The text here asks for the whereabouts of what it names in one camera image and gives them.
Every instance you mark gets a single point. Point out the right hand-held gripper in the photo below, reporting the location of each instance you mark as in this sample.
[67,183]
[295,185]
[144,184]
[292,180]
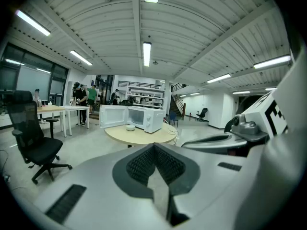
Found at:
[256,109]

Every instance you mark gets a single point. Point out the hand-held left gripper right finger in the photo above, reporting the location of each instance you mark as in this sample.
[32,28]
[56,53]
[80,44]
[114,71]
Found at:
[211,188]

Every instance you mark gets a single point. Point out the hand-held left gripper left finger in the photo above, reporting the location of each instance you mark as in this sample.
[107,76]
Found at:
[96,188]

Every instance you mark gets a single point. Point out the white microwave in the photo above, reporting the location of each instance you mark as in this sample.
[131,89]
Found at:
[153,118]

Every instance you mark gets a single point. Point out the cream round plate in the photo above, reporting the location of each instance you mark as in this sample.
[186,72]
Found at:
[130,128]

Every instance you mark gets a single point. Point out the black office chair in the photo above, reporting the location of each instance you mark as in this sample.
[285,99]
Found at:
[40,150]
[126,102]
[203,112]

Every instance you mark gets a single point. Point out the blue chair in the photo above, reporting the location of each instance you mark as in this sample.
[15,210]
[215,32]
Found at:
[173,116]

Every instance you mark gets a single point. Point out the staircase with dark railing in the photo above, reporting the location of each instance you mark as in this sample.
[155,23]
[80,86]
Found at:
[178,104]

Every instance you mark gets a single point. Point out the white desk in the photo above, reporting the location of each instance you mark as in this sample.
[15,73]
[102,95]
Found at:
[76,107]

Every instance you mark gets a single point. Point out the white shelving unit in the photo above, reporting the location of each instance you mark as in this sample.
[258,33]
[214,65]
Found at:
[146,89]

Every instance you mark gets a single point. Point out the wooden desk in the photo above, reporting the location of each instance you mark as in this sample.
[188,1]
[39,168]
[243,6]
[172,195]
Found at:
[51,108]

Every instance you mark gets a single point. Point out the metal kettle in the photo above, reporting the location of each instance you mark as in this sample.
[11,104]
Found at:
[39,103]

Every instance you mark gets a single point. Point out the dark framed window wall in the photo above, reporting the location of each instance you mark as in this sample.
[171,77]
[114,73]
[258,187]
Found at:
[31,80]

